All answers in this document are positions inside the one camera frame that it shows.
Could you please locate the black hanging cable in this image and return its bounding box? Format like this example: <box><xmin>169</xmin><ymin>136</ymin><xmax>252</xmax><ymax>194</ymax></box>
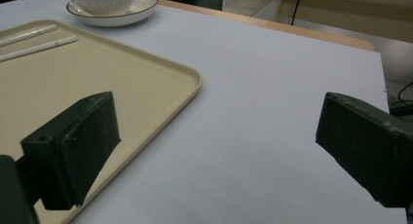
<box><xmin>290</xmin><ymin>0</ymin><xmax>304</xmax><ymax>26</ymax></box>

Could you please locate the white chopstick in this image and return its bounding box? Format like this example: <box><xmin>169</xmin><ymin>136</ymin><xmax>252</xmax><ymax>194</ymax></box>
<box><xmin>0</xmin><ymin>23</ymin><xmax>58</xmax><ymax>48</ymax></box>
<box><xmin>0</xmin><ymin>35</ymin><xmax>79</xmax><ymax>63</ymax></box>

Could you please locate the white bowl with dark rim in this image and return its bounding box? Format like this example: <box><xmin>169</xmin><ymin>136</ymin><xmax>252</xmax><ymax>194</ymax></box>
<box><xmin>68</xmin><ymin>0</ymin><xmax>136</xmax><ymax>18</ymax></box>

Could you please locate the white plate with dark rim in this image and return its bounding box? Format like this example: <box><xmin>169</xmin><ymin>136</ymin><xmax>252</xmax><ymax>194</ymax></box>
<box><xmin>65</xmin><ymin>0</ymin><xmax>159</xmax><ymax>27</ymax></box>

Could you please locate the wooden shelf unit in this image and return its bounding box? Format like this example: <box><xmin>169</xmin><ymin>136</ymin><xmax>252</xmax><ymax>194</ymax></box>
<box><xmin>274</xmin><ymin>0</ymin><xmax>413</xmax><ymax>44</ymax></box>

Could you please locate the black floor cable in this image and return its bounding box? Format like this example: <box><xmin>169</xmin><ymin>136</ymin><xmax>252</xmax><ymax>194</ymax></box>
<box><xmin>389</xmin><ymin>82</ymin><xmax>413</xmax><ymax>119</ymax></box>

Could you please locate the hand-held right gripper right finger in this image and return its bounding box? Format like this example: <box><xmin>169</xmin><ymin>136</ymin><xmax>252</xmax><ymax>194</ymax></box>
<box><xmin>315</xmin><ymin>92</ymin><xmax>413</xmax><ymax>208</ymax></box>

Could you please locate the beige plastic tray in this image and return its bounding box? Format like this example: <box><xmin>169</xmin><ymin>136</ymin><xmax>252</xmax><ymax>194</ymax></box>
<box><xmin>0</xmin><ymin>19</ymin><xmax>203</xmax><ymax>224</ymax></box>

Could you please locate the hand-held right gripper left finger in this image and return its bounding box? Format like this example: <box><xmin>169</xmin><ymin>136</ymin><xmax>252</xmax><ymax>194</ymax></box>
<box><xmin>20</xmin><ymin>91</ymin><xmax>122</xmax><ymax>211</ymax></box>

